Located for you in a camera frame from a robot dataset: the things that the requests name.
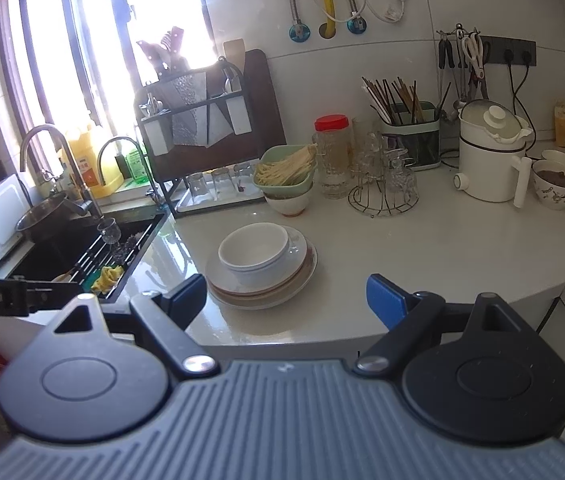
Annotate clear drinking glass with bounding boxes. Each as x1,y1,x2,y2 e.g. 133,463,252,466
211,167,236,202
186,172,208,202

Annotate glass jar with red lid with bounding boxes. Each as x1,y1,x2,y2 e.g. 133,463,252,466
313,115,352,200

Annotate wire cup rack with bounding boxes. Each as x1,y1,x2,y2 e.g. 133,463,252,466
347,160,420,219

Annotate dark brown cutting board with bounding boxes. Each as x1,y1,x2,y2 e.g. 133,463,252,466
147,49,288,182

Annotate orange-rimmed leaf-patterned plate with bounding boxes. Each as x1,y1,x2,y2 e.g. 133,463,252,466
209,232,314,302

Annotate black metal dish rack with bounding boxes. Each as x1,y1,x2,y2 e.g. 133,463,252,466
134,57,249,219

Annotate window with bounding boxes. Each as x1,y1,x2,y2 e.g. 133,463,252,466
0,0,216,186

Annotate wooden spatula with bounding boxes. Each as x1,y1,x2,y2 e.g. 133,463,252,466
222,37,246,69

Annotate pink-handled knives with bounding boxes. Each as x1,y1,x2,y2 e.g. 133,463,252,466
136,25,192,82

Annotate green detergent bottle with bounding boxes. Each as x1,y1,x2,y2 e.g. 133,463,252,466
125,147,152,184

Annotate bundle of chopsticks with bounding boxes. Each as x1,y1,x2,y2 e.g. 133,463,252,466
361,76,424,126

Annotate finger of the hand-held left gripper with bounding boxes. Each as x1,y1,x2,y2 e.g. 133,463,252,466
29,281,90,313

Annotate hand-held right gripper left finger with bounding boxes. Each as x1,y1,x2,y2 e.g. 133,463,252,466
27,274,220,378

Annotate bundle of dry noodles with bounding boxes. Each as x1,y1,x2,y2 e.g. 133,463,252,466
255,142,319,186

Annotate chrome faucet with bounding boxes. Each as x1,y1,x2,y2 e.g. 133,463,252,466
96,136,149,187

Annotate black pot in sink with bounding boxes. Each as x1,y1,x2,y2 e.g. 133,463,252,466
15,194,72,242

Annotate black roll-up sink rack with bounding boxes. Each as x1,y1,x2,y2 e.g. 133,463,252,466
70,224,159,287

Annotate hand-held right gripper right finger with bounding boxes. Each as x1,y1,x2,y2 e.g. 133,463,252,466
353,274,548,377

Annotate scissors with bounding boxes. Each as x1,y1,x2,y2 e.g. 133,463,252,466
463,33,487,81

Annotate black power cable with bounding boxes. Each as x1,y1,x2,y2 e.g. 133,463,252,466
507,60,539,153

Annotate white bowl with orange foot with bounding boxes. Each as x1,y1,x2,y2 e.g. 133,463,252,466
265,190,312,218

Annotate tall gooseneck faucet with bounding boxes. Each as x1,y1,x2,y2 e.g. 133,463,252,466
19,124,106,222

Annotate white drain tray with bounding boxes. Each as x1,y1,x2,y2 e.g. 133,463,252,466
175,180,269,219

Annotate green colander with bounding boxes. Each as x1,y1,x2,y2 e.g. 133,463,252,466
253,145,317,199

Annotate glass under faucet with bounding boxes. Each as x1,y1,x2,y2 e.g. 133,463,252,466
97,217,122,247

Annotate black wall power strip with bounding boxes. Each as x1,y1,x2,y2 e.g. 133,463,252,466
477,35,537,67

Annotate clear glass with red print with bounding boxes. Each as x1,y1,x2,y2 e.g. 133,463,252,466
234,162,258,194

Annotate black sink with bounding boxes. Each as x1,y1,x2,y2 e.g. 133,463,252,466
6,210,172,302

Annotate large leaf-patterned plate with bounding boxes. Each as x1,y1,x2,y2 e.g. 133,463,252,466
206,235,319,311

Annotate yellow sponge cloth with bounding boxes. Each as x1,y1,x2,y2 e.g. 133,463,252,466
91,264,124,295

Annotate green and white chopstick holder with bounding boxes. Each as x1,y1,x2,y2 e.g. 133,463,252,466
380,101,442,172

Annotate floral bowl with brown contents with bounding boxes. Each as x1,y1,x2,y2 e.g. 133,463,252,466
533,159,565,210

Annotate white electric pot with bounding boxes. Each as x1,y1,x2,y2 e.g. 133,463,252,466
453,99,534,209

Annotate yellow detergent bottle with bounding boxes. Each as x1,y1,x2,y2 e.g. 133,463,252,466
65,127,119,199

